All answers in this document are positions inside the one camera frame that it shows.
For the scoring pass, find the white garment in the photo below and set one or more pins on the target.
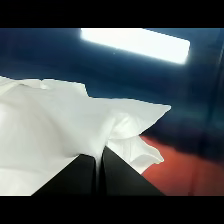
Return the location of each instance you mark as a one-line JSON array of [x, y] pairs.
[[50, 126]]

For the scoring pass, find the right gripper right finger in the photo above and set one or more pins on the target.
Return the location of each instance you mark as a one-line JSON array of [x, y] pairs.
[[121, 178]]

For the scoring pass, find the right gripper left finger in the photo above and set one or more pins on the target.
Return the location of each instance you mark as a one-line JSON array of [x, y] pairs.
[[78, 178]]

